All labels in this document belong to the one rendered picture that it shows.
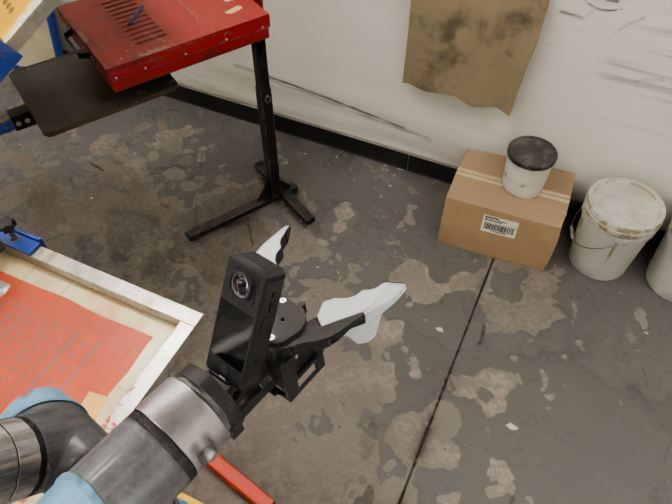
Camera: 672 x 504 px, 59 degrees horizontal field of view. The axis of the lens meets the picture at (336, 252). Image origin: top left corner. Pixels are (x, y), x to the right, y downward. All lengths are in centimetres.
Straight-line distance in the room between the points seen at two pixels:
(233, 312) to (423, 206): 254
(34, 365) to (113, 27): 116
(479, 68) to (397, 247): 86
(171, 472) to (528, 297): 236
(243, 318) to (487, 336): 214
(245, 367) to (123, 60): 160
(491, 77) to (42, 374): 200
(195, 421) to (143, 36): 174
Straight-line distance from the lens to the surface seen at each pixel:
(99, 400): 141
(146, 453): 50
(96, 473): 50
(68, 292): 160
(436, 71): 271
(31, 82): 234
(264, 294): 48
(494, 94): 272
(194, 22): 216
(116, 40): 213
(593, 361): 266
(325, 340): 53
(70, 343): 151
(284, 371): 54
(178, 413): 50
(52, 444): 63
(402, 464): 229
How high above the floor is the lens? 214
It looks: 50 degrees down
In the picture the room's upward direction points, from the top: straight up
